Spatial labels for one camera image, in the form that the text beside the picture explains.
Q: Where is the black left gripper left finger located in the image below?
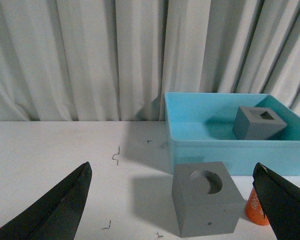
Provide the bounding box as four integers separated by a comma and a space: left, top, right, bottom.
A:
0, 162, 92, 240

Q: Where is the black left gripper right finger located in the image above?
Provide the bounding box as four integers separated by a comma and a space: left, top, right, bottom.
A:
252, 162, 300, 240

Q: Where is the orange cylinder part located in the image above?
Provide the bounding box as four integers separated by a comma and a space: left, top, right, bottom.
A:
245, 187, 270, 226

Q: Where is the gray cube with round hole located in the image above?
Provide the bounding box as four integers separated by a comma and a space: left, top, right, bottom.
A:
171, 161, 246, 238

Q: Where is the gray cube with square hole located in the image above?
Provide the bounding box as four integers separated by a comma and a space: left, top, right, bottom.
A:
232, 106, 287, 140

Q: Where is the blue plastic box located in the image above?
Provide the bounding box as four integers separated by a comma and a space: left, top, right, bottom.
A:
164, 92, 300, 176

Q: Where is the white curtain backdrop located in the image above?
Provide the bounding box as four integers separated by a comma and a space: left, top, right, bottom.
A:
0, 0, 300, 121

